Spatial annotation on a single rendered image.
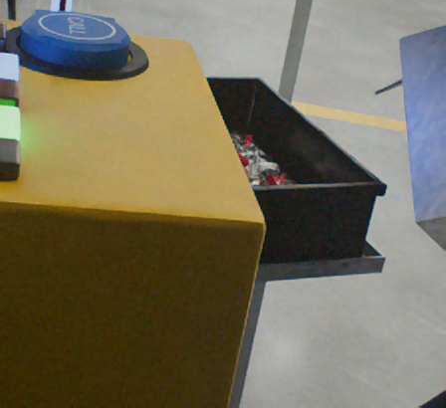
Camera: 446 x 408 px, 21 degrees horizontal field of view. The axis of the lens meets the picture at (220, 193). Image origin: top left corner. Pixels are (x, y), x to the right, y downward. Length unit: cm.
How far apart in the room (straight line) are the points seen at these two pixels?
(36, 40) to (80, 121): 5
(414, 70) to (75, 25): 36
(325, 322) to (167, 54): 202
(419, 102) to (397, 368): 165
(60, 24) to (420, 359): 203
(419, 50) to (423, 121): 5
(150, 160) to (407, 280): 236
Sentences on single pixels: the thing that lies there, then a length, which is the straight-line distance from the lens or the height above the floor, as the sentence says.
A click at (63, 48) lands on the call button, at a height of 108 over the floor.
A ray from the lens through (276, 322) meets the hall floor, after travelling 242.
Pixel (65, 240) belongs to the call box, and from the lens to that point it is 33.
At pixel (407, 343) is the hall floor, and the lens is 246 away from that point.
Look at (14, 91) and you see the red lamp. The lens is 38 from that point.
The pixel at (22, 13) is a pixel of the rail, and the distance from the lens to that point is 118.
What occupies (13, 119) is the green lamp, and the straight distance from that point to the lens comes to 36.
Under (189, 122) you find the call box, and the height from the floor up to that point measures 107.
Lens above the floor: 122
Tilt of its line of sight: 25 degrees down
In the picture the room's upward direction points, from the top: 11 degrees clockwise
